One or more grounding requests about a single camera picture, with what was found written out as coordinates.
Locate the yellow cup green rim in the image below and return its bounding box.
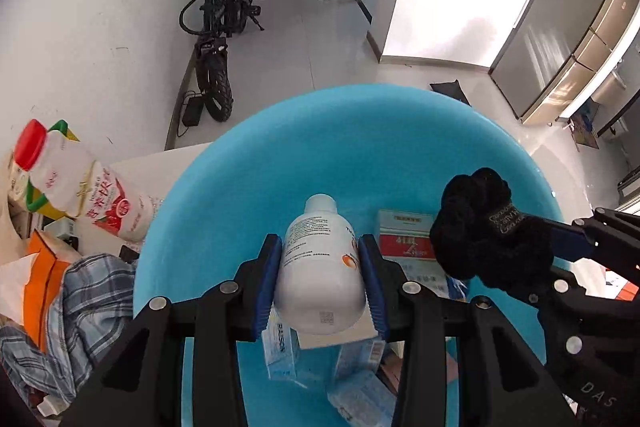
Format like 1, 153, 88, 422
7, 119, 83, 220

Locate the black electric bike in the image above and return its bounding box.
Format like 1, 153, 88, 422
152, 0, 271, 122

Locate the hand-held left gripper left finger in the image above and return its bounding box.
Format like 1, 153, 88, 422
60, 234, 283, 427

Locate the silver refrigerator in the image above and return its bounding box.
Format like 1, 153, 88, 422
490, 0, 640, 125

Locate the red cap drink bottle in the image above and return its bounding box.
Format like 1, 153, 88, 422
12, 119, 161, 243

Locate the blue plaid cloth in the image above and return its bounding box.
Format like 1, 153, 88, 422
0, 253, 137, 413

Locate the orange tissue pack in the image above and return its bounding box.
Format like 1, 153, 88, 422
0, 229, 81, 353

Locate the blue plastic basin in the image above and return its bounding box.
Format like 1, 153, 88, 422
132, 83, 568, 427

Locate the red white box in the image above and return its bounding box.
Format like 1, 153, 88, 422
376, 208, 451, 298

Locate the black charger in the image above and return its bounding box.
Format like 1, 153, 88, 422
181, 91, 206, 128

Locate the small patterned floor mat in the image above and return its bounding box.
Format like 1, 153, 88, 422
567, 112, 601, 150

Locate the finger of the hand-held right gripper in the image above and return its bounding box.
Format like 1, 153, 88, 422
477, 264, 591, 314
549, 207, 640, 266

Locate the light blue packet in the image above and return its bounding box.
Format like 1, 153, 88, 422
332, 339, 386, 380

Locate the black scrunchie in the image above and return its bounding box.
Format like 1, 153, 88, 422
430, 167, 556, 290

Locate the white pill bottle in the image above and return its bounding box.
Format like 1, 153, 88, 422
274, 193, 368, 335

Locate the light blue box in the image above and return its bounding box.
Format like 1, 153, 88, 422
262, 307, 306, 383

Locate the small white bottle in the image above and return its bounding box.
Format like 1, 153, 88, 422
37, 394, 66, 418

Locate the black floor mat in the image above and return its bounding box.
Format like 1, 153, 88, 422
430, 80, 472, 106

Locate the blue face mask packet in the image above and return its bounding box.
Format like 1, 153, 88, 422
327, 372, 398, 425

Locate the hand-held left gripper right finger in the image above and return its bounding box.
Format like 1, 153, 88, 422
356, 234, 581, 427

